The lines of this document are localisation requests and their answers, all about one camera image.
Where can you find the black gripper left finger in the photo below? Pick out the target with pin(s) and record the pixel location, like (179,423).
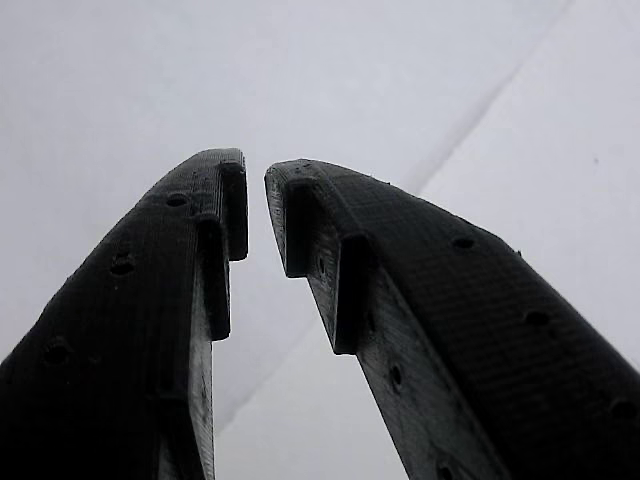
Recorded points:
(115,325)

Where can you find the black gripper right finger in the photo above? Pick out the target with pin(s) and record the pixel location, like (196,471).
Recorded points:
(475,325)

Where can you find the white table sheet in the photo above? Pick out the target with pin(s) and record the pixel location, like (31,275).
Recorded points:
(150,75)

